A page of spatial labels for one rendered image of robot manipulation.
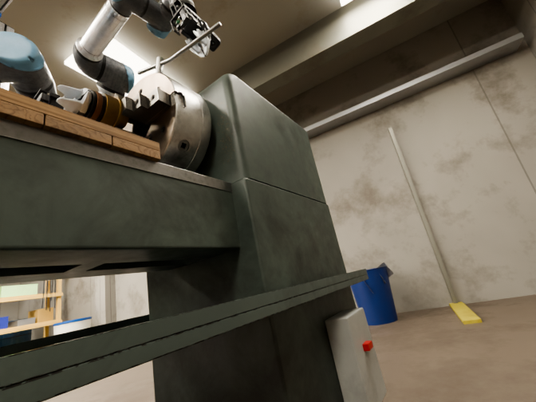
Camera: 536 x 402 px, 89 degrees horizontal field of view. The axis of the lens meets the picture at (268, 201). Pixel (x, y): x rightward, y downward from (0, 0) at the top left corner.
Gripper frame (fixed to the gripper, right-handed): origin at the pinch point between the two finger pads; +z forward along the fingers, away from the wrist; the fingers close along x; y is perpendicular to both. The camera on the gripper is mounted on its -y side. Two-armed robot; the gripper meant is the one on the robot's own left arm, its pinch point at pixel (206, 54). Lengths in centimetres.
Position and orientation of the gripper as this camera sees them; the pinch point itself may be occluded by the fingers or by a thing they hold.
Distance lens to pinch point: 98.2
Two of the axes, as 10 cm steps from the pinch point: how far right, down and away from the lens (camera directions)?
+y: -5.6, -1.4, -8.2
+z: 3.6, 8.5, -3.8
